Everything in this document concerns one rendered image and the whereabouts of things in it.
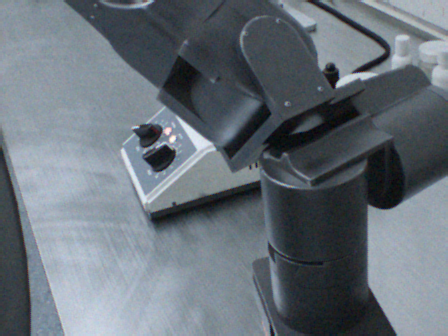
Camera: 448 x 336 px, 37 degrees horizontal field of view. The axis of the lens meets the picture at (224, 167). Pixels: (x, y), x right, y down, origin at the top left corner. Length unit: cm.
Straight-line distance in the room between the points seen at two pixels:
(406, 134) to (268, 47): 9
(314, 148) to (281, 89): 4
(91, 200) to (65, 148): 13
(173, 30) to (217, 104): 5
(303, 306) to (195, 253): 29
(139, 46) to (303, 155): 11
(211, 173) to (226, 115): 34
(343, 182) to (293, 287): 7
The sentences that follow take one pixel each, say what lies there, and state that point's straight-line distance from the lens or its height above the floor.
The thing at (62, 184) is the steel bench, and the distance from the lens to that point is 81.
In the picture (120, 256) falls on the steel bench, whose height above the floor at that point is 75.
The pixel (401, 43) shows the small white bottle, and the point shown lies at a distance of 89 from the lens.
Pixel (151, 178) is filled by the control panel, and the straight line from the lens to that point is 71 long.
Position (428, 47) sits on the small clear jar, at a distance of 91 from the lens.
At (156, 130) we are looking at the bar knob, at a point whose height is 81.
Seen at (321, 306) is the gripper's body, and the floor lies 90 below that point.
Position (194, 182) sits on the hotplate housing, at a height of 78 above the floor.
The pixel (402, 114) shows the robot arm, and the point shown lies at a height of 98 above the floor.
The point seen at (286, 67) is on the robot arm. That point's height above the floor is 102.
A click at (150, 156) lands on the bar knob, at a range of 71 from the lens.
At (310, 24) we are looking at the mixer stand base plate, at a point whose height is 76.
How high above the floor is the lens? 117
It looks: 33 degrees down
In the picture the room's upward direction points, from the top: 8 degrees counter-clockwise
